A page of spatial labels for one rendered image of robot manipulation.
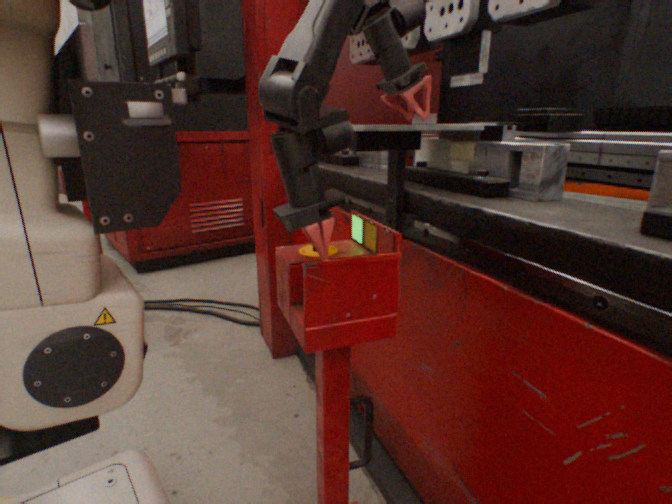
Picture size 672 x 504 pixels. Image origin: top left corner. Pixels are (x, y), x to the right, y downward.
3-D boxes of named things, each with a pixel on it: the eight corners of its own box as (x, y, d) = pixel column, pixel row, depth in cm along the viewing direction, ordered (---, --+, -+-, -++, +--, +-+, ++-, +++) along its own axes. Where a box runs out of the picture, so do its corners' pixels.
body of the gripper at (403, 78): (401, 77, 89) (386, 43, 85) (429, 70, 80) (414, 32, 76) (377, 93, 87) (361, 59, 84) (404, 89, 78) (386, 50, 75)
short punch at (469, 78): (447, 87, 93) (450, 39, 90) (454, 87, 93) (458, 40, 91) (477, 83, 84) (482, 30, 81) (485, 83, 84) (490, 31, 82)
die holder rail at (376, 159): (321, 157, 164) (320, 132, 161) (335, 157, 166) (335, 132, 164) (382, 170, 120) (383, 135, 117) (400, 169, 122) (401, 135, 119)
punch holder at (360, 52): (349, 64, 128) (350, 3, 124) (374, 66, 131) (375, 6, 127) (371, 57, 115) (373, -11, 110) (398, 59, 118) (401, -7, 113)
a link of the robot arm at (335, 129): (256, 78, 57) (299, 89, 52) (318, 64, 63) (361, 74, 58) (265, 161, 64) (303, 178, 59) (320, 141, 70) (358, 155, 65)
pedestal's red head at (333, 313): (277, 305, 83) (273, 215, 78) (352, 294, 88) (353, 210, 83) (305, 355, 65) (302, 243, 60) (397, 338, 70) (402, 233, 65)
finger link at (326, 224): (346, 261, 64) (331, 203, 61) (303, 278, 63) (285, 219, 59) (331, 250, 70) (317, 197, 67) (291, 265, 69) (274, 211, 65)
